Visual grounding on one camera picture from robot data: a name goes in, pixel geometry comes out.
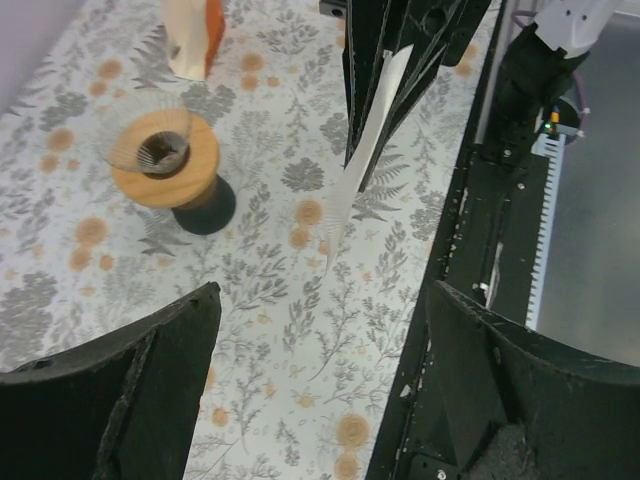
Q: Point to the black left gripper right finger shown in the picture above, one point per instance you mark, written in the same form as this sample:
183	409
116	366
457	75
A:
579	413

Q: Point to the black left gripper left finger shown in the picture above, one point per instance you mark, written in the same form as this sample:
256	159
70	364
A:
122	406

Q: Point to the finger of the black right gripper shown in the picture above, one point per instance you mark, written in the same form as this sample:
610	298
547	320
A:
366	23
440	32

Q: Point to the white paper coffee filter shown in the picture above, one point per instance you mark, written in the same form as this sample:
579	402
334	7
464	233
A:
338	206

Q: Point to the round wooden dripper base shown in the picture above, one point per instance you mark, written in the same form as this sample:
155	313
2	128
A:
183	186

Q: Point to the clear glass dripper cone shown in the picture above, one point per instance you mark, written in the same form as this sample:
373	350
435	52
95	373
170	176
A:
147	132

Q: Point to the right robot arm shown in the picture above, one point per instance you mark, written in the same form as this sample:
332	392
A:
550	50

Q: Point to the orange packet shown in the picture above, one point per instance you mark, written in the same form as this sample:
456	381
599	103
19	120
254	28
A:
194	30

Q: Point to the floral patterned table mat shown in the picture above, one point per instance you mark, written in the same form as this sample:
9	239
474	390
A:
307	350

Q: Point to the white slotted cable duct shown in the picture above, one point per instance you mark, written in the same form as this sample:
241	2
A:
552	150

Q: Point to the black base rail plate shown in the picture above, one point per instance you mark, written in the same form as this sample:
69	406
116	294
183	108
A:
484	248

